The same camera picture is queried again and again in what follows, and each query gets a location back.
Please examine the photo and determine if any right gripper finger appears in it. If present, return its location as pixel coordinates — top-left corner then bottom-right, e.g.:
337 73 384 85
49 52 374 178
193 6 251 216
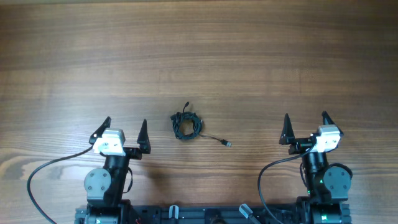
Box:
322 111 344 136
279 113 295 145

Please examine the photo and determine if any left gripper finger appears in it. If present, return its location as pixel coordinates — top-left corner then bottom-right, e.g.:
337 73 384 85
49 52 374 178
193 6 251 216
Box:
137 119 151 154
89 116 111 144

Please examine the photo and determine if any black usb cable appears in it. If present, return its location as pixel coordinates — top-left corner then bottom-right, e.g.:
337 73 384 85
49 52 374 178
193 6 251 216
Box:
170 101 233 148

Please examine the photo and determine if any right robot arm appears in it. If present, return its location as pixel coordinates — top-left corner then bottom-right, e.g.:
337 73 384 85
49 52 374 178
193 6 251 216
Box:
279 111 353 224

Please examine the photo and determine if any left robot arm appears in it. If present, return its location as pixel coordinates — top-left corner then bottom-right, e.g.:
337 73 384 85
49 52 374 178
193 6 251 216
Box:
74 117 151 224

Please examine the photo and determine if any right camera black cable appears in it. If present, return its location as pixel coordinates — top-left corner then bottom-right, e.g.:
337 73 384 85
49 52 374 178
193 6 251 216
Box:
257 142 317 224

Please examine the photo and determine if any camera black cable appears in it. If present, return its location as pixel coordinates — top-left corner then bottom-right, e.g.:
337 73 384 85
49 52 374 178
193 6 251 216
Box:
26 145 94 224
257 142 317 224

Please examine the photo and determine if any left camera black cable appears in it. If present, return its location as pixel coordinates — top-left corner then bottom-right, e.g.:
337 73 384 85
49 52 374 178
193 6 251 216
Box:
26 145 94 224

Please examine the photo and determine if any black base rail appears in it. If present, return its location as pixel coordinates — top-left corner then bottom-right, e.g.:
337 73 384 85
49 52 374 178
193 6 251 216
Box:
74 203 352 224

